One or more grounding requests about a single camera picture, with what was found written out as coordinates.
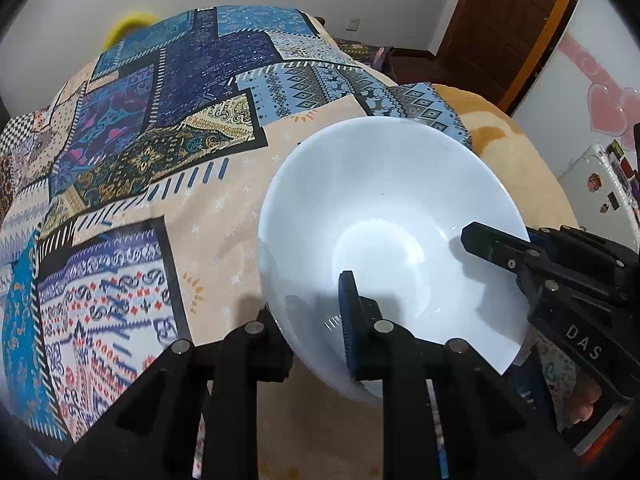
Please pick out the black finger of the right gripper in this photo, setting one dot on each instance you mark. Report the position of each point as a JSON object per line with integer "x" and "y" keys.
{"x": 501, "y": 249}

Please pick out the wooden door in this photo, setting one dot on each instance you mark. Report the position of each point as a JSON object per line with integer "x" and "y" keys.
{"x": 492, "y": 47}

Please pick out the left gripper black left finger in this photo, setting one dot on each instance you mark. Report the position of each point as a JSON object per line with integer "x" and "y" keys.
{"x": 192, "y": 398}

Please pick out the yellow ring object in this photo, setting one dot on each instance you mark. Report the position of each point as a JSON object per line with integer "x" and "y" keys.
{"x": 126, "y": 26}

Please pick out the person's right hand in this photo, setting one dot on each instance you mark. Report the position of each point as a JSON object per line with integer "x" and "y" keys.
{"x": 580, "y": 403}

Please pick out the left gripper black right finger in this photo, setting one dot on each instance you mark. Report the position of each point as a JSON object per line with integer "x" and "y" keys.
{"x": 446, "y": 412}

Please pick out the white bowl with black spots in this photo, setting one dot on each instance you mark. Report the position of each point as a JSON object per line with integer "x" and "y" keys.
{"x": 386, "y": 199}

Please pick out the wall power socket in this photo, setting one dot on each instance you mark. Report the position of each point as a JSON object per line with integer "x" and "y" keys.
{"x": 352, "y": 25}

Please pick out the patterned patchwork blanket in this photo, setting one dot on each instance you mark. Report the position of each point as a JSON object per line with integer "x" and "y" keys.
{"x": 128, "y": 205}

